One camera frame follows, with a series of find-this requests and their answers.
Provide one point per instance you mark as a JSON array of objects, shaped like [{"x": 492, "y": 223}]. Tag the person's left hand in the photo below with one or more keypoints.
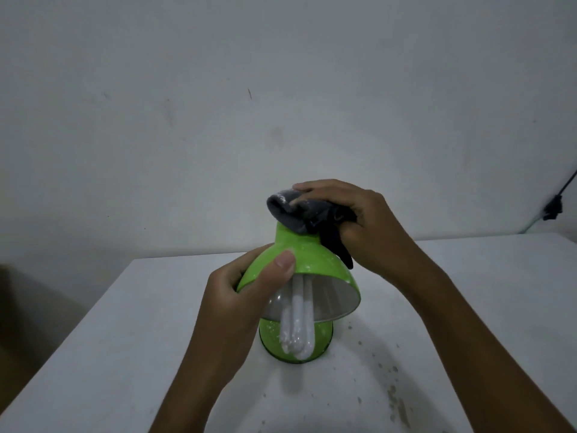
[{"x": 234, "y": 320}]

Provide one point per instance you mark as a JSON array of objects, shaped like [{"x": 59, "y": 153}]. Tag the person's right hand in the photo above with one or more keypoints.
[{"x": 383, "y": 234}]

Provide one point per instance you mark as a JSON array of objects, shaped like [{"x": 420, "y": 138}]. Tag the dark grey cloth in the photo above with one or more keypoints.
[{"x": 306, "y": 216}]

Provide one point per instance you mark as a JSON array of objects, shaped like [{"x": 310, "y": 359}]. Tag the green table lamp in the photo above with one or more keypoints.
[{"x": 306, "y": 261}]

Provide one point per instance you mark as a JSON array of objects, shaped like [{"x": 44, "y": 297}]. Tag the person's right forearm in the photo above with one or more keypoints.
[{"x": 487, "y": 356}]

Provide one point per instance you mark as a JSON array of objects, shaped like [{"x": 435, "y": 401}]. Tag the white fluorescent light bulb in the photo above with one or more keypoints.
[{"x": 299, "y": 324}]

